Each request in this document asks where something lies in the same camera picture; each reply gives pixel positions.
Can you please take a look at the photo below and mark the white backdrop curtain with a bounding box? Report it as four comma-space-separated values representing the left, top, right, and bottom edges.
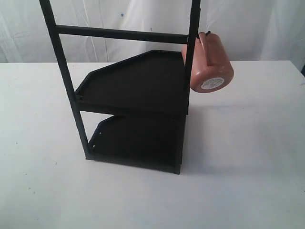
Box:
0, 0, 305, 68

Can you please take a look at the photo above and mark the black two-tier metal rack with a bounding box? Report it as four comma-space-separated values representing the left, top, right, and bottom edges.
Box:
40, 0, 201, 174

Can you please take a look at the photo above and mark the terracotta pink mug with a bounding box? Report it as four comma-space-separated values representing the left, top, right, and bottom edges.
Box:
190, 32, 234, 93

